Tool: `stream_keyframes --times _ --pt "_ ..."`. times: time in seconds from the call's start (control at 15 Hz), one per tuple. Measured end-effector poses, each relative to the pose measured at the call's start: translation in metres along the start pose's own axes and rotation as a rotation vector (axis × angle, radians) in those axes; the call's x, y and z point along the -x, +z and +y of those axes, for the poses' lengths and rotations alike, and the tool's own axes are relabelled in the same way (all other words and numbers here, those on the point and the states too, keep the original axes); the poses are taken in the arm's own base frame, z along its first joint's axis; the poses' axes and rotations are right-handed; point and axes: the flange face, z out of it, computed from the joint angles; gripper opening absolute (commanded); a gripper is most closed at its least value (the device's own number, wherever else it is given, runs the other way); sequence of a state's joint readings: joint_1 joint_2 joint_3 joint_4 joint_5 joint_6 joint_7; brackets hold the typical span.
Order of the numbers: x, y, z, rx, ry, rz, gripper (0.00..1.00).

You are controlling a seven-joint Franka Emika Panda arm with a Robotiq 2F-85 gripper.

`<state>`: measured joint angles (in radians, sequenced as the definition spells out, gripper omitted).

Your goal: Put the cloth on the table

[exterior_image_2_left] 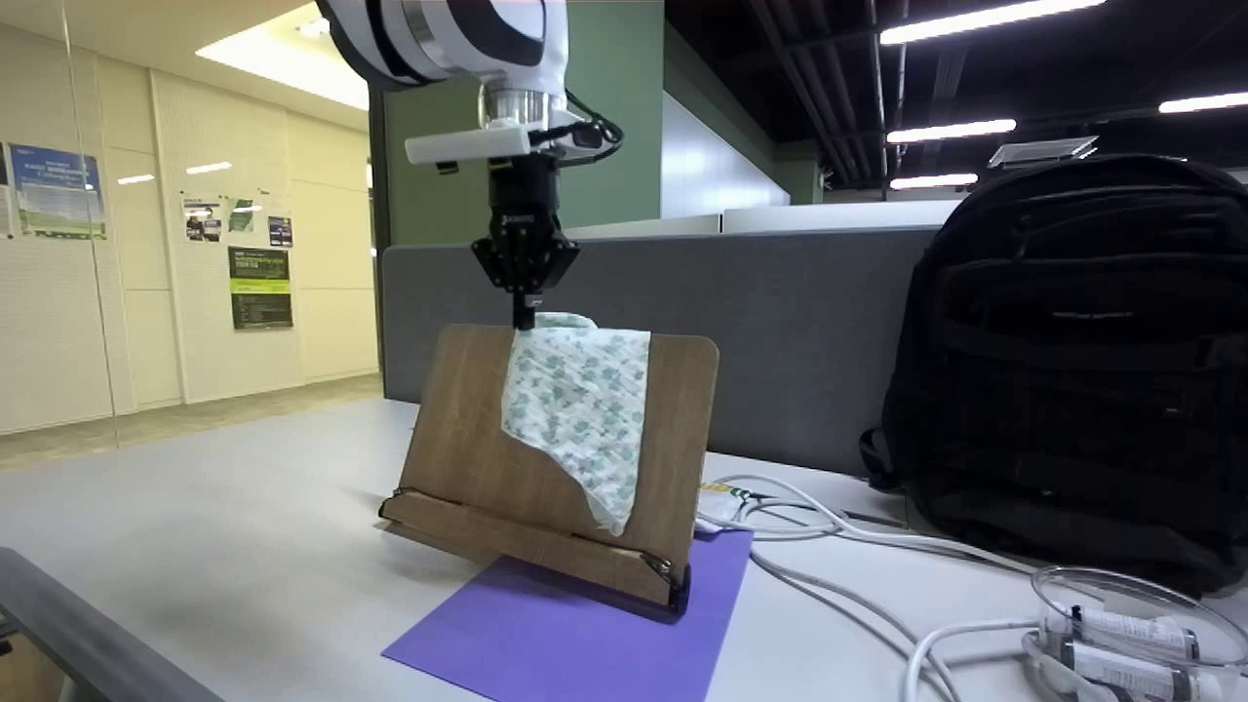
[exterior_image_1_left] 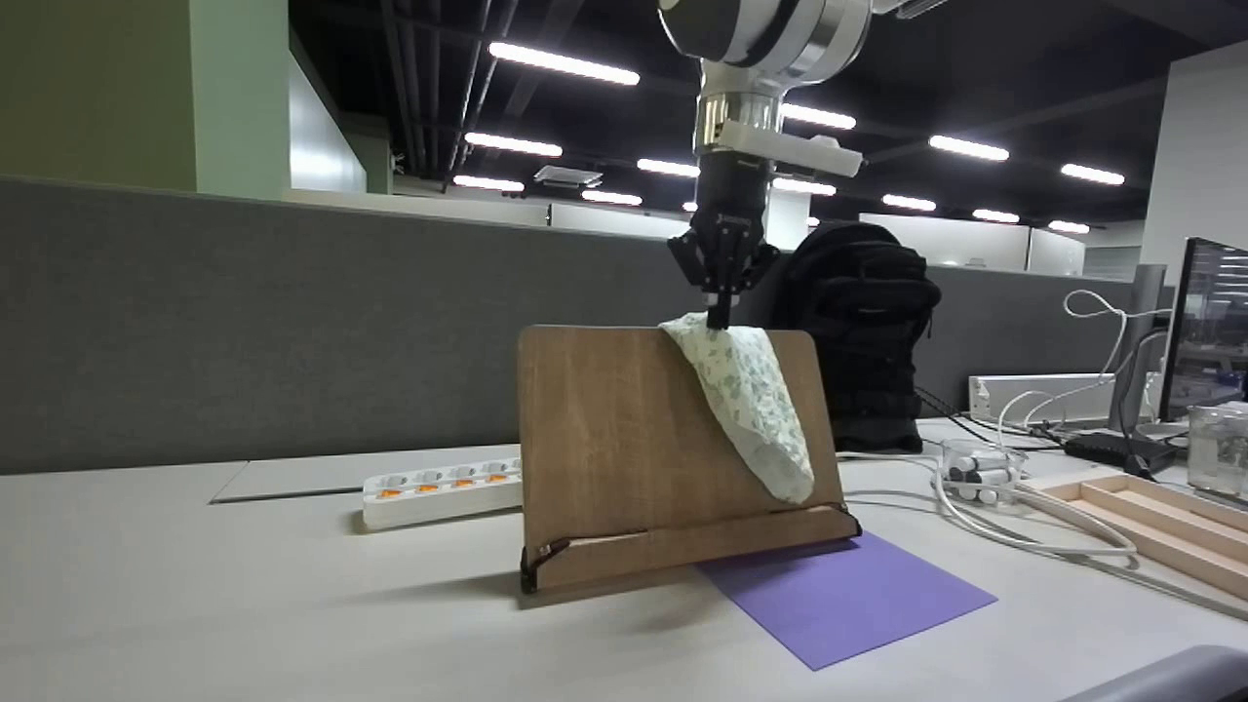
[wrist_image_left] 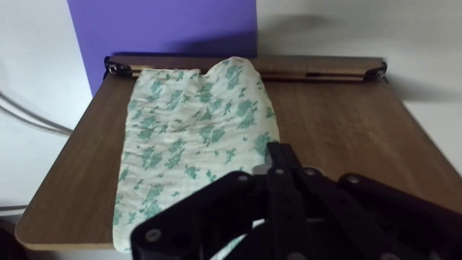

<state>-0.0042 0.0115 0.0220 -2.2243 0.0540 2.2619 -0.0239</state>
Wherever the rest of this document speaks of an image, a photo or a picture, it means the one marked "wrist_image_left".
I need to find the thin white cable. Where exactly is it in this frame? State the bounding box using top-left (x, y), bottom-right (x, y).
top-left (0, 90), bottom-right (76, 135)

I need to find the white green floral cloth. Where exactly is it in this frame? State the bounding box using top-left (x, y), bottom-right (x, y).
top-left (112, 56), bottom-right (282, 255)

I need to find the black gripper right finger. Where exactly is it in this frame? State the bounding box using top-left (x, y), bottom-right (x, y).
top-left (266, 141), bottom-right (462, 260)

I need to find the purple paper sheet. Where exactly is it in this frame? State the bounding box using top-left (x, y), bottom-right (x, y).
top-left (67, 0), bottom-right (260, 96)

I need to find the wooden folding table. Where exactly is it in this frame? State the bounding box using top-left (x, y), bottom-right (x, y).
top-left (14, 53), bottom-right (462, 253)

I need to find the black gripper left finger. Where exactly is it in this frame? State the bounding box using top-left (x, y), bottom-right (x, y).
top-left (131, 170), bottom-right (272, 260)

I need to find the thick white cable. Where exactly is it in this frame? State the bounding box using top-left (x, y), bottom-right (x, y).
top-left (0, 103), bottom-right (74, 138)

